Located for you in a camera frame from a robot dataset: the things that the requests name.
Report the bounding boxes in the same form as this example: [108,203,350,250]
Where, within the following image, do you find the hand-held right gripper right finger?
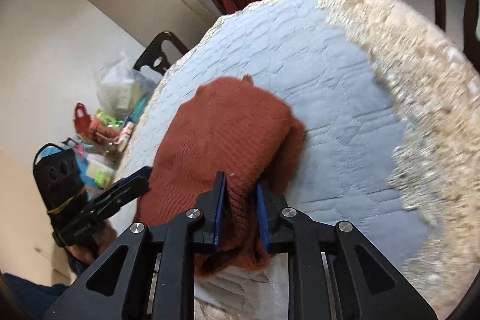
[256,183,437,320]

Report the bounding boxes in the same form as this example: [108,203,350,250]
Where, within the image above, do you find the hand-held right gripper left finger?
[43,172,227,320]

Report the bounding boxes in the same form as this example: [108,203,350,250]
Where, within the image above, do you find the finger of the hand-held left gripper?
[112,166,152,193]
[88,181,151,217]

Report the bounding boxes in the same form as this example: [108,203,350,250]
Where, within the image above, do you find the rust red knit sweater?
[133,74,306,279]

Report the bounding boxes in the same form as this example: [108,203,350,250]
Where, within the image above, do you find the person's left hand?
[67,220,118,264]

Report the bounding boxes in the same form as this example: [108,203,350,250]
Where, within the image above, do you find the pink ribbon packet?
[116,121,136,144]

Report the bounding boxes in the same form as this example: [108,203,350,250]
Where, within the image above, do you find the small red tote bag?
[73,103,92,133]

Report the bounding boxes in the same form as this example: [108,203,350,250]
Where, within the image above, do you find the green printed packet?
[94,109,124,129]

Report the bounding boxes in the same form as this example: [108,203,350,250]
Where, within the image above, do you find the teal blue packets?
[129,95,149,118]

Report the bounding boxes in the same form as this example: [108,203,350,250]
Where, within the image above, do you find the translucent white plastic bag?
[95,52,158,118]

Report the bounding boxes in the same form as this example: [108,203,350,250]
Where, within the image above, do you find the person's blue pants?
[0,260,87,320]

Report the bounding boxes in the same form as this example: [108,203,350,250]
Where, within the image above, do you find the white quilted fringed table cover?
[112,0,480,320]

